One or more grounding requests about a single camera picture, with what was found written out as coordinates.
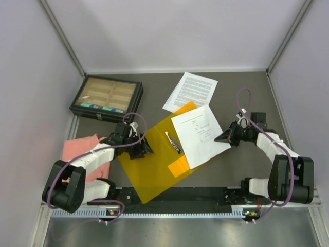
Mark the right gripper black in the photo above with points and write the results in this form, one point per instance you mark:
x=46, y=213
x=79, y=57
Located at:
x=225, y=137

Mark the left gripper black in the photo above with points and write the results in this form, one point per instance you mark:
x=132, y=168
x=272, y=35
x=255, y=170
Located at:
x=142, y=148

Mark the yellow plastic folder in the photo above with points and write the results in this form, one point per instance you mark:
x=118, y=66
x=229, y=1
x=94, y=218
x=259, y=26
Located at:
x=157, y=172

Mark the metal folder clip mechanism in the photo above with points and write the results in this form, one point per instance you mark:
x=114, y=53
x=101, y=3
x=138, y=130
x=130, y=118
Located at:
x=174, y=143

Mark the black compartment display box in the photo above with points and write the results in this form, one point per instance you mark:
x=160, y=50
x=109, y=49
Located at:
x=107, y=92

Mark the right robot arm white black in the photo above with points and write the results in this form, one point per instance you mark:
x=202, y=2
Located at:
x=291, y=177

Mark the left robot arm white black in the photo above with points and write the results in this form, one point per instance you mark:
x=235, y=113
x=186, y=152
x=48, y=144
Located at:
x=67, y=187

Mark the teal tube right in box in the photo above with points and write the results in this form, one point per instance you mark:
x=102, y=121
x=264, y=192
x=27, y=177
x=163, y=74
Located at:
x=118, y=110

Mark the teal tube in box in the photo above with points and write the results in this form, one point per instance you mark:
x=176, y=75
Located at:
x=118, y=110
x=89, y=105

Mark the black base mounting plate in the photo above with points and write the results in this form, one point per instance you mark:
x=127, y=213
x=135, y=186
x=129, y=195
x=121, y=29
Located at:
x=176, y=200

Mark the pink folded cloth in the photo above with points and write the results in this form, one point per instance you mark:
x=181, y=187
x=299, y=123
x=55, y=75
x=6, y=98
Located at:
x=76, y=147

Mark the teal tube left in box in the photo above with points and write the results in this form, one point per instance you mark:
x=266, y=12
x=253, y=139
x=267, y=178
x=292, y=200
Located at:
x=89, y=105

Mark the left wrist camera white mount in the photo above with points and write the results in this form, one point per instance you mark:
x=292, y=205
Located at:
x=133, y=129

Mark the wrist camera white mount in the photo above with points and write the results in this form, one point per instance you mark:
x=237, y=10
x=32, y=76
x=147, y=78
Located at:
x=242, y=120
x=133, y=129

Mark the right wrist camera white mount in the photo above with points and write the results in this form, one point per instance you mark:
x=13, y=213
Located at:
x=242, y=120

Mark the grey slotted cable duct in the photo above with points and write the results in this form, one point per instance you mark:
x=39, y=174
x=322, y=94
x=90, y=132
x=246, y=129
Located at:
x=108, y=213

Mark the aluminium front rail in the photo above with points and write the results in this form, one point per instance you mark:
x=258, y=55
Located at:
x=316, y=199

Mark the right aluminium frame post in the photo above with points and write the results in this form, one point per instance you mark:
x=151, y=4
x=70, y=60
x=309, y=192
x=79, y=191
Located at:
x=302, y=13

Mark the aluminium frame post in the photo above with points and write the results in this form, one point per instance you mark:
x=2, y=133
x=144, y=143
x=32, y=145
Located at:
x=302, y=13
x=61, y=35

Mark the left aluminium frame post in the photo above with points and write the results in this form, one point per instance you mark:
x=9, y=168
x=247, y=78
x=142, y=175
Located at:
x=61, y=35

